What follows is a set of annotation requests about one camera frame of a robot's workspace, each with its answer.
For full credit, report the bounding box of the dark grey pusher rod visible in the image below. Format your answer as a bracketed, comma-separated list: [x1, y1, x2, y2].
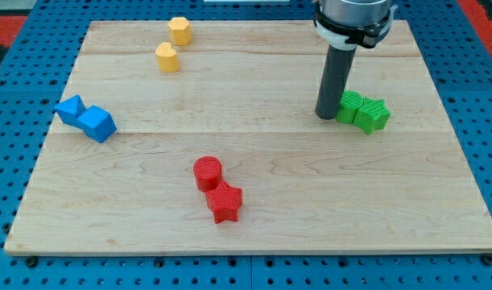
[315, 46, 356, 120]

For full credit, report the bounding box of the red star block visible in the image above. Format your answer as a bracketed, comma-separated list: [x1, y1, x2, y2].
[205, 180, 242, 224]

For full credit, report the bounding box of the red cylinder block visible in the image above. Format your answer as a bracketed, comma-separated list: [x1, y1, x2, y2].
[192, 155, 222, 193]

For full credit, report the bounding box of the green star block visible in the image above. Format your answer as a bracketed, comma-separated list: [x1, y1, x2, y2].
[353, 97, 391, 135]

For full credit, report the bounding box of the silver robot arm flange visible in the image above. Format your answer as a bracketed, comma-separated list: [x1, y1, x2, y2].
[314, 0, 398, 51]

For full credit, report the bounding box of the blue cube block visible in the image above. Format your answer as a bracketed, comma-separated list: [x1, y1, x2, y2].
[77, 106, 117, 143]

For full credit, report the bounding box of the blue triangle block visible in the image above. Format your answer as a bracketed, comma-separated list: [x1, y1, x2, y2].
[54, 95, 87, 127]

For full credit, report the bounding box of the yellow hexagon block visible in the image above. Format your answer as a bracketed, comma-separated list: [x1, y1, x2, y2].
[167, 17, 192, 46]

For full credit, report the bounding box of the green cylinder block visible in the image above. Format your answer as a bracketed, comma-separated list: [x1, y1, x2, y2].
[336, 91, 364, 124]

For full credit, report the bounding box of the yellow heart block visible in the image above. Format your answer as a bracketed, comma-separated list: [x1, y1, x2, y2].
[155, 42, 180, 73]

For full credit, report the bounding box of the light wooden board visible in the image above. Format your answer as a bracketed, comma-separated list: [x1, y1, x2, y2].
[4, 20, 492, 257]

